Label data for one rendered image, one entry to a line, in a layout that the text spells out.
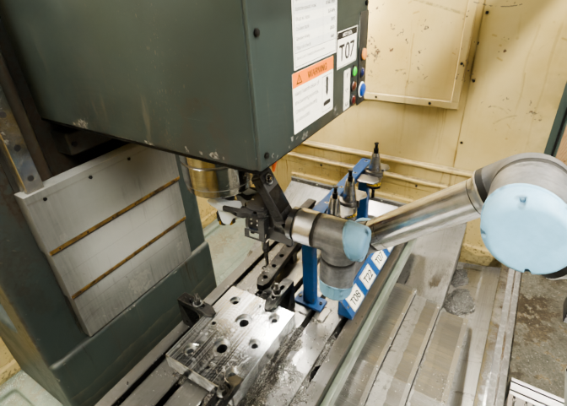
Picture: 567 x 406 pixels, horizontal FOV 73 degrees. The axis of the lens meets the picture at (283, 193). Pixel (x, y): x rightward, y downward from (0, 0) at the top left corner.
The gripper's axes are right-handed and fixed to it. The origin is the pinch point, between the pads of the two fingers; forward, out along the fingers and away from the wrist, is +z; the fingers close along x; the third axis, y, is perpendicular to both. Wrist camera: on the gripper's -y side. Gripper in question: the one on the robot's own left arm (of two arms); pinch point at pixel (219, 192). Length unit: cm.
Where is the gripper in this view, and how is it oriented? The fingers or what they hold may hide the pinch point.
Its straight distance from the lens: 90.1
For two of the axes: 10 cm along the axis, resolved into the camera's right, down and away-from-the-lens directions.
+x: 4.6, -4.7, 7.5
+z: -8.9, -2.4, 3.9
